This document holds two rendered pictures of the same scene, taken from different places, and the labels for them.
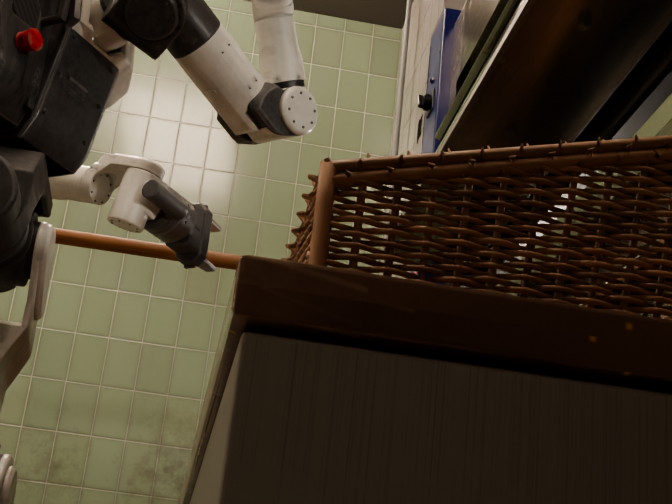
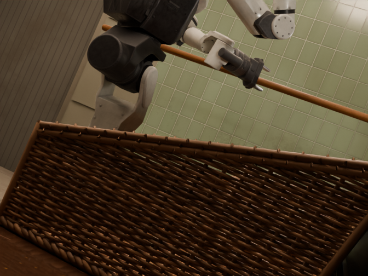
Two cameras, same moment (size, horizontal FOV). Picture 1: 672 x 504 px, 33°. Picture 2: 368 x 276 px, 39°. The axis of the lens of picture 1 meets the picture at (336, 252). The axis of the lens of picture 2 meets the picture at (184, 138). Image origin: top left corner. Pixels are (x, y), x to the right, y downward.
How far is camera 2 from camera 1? 61 cm
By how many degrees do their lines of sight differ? 31
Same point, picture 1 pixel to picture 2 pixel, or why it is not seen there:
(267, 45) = not seen: outside the picture
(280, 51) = not seen: outside the picture
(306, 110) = (286, 27)
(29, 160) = (138, 40)
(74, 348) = (248, 100)
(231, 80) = (246, 9)
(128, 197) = (213, 53)
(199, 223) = (254, 68)
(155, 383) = (280, 124)
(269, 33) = not seen: outside the picture
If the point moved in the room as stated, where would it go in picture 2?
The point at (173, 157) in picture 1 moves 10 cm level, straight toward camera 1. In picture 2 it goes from (315, 16) to (315, 10)
